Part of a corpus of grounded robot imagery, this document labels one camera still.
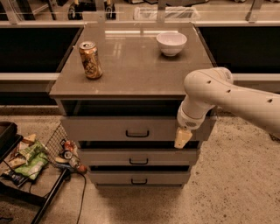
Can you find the grey bottom drawer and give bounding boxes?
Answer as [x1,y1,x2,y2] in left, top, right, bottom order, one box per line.
[87,171,190,186]

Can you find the white ceramic bowl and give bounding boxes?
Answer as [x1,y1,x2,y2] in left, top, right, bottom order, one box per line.
[156,32,187,57]

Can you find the grey drawer cabinet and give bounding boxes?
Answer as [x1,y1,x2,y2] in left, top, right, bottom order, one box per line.
[50,24,215,186]

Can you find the grey middle drawer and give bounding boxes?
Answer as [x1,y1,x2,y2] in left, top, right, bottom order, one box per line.
[78,149,198,165]

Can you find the clear plastic tray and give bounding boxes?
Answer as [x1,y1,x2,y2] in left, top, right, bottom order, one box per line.
[133,6,200,21]

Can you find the black floor cable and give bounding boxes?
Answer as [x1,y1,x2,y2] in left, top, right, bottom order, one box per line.
[74,172,88,224]

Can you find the grey drawer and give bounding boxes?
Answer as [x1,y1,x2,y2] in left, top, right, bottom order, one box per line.
[78,149,198,165]
[59,114,217,142]
[87,171,190,186]

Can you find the grey top drawer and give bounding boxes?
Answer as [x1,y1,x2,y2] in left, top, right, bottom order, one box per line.
[59,114,217,142]

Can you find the red soda can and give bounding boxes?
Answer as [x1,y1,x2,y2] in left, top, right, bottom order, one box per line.
[64,141,74,152]

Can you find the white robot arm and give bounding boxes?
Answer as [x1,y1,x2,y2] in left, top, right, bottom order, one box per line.
[174,67,280,149]

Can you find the black cart frame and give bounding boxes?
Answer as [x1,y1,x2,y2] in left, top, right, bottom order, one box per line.
[0,122,72,224]

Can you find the gold beverage can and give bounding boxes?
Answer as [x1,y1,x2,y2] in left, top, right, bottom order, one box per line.
[79,41,102,80]

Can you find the black wire basket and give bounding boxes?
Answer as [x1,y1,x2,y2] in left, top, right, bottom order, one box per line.
[45,124,88,174]

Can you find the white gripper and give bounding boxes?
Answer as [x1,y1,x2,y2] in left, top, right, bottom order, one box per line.
[174,100,208,149]

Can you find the dark snack packet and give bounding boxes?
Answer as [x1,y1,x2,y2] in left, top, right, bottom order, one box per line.
[1,171,28,187]

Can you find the green snack bag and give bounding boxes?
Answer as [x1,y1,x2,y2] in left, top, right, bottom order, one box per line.
[15,141,48,180]

